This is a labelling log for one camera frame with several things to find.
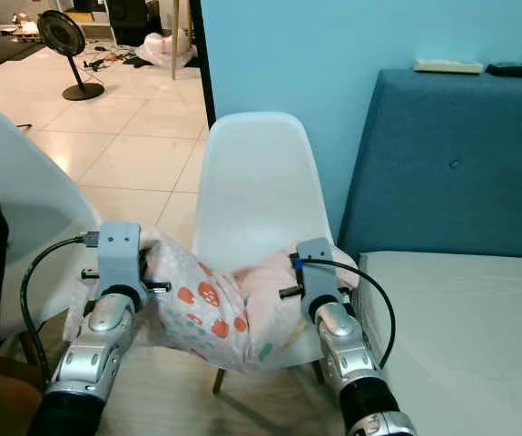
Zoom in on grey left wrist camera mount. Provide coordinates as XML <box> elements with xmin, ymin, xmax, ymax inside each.
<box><xmin>96</xmin><ymin>221</ymin><xmax>144</xmax><ymax>308</ymax></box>

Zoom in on cream remote control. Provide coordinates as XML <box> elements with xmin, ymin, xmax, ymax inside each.
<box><xmin>412</xmin><ymin>58</ymin><xmax>486</xmax><ymax>75</ymax></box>

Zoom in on black standing fan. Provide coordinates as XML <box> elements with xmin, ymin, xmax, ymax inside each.
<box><xmin>36</xmin><ymin>9</ymin><xmax>106</xmax><ymax>103</ymax></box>

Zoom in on pink patterned pillow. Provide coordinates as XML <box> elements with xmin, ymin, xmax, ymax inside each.
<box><xmin>65</xmin><ymin>225</ymin><xmax>361</xmax><ymax>373</ymax></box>

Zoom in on white chair wooden legs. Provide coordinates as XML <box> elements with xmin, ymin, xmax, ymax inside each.
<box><xmin>192</xmin><ymin>111</ymin><xmax>340</xmax><ymax>395</ymax></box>
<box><xmin>0</xmin><ymin>104</ymin><xmax>104</xmax><ymax>366</ymax></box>

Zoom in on white plastic bag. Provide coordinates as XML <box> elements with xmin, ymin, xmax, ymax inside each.
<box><xmin>137</xmin><ymin>32</ymin><xmax>194</xmax><ymax>70</ymax></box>

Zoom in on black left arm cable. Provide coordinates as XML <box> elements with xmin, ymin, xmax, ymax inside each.
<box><xmin>20</xmin><ymin>232</ymin><xmax>101</xmax><ymax>382</ymax></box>

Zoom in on black flat case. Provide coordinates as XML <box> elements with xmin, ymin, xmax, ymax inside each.
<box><xmin>484</xmin><ymin>62</ymin><xmax>522</xmax><ymax>80</ymax></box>

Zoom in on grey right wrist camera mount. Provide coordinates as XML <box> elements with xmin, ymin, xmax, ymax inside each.
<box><xmin>296</xmin><ymin>237</ymin><xmax>345</xmax><ymax>321</ymax></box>

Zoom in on white sheeted mattress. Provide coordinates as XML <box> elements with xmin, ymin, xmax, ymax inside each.
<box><xmin>350</xmin><ymin>251</ymin><xmax>522</xmax><ymax>436</ymax></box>

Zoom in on teal tufted headboard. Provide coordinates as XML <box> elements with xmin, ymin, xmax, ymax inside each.
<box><xmin>335</xmin><ymin>68</ymin><xmax>522</xmax><ymax>261</ymax></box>

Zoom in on black door frame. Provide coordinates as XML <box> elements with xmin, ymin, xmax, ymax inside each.
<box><xmin>187</xmin><ymin>0</ymin><xmax>215</xmax><ymax>134</ymax></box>

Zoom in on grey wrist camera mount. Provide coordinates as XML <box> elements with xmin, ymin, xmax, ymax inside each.
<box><xmin>296</xmin><ymin>237</ymin><xmax>345</xmax><ymax>321</ymax></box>
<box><xmin>96</xmin><ymin>221</ymin><xmax>144</xmax><ymax>308</ymax></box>

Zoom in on black box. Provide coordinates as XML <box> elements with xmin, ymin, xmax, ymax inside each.
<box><xmin>104</xmin><ymin>0</ymin><xmax>163</xmax><ymax>48</ymax></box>

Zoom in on wooden table leg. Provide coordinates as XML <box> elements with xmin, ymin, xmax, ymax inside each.
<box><xmin>170</xmin><ymin>0</ymin><xmax>183</xmax><ymax>81</ymax></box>

